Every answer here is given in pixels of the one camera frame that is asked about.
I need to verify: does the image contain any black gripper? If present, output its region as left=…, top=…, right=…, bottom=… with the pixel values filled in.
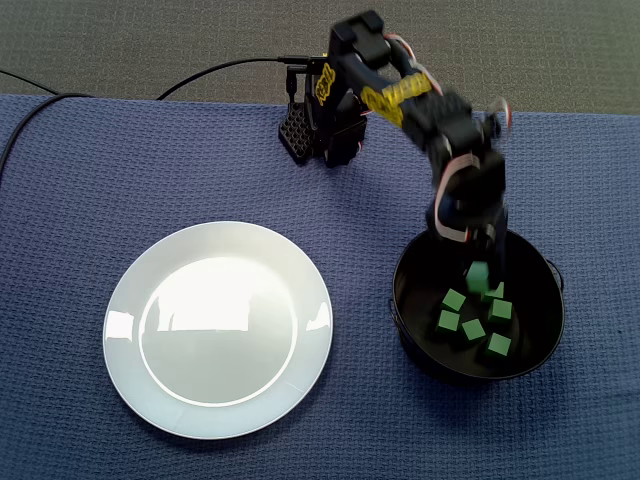
left=425, top=154, right=509, bottom=290

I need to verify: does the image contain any black round container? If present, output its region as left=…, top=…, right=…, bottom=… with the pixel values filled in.
left=387, top=219, right=566, bottom=386

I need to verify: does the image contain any white round plate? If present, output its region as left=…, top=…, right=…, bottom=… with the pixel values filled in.
left=102, top=220, right=335, bottom=441

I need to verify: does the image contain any blue woven table cloth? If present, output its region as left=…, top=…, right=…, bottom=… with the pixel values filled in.
left=0, top=93, right=640, bottom=480

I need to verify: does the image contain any thick black cable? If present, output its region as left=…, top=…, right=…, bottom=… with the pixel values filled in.
left=0, top=57, right=311, bottom=171

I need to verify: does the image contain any thin black cable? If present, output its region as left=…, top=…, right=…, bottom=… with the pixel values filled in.
left=0, top=68, right=60, bottom=96

